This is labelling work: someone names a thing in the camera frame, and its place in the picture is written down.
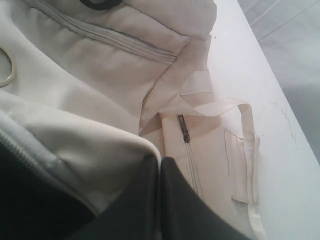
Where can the cream fabric duffel bag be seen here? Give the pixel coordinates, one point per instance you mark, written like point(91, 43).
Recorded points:
point(97, 74)

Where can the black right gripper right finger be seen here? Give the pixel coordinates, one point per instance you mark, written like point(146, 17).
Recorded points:
point(183, 215)

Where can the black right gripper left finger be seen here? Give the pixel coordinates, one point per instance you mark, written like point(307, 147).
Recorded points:
point(43, 198)

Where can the gold key ring zipper pull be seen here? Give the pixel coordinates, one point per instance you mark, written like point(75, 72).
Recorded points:
point(8, 67)

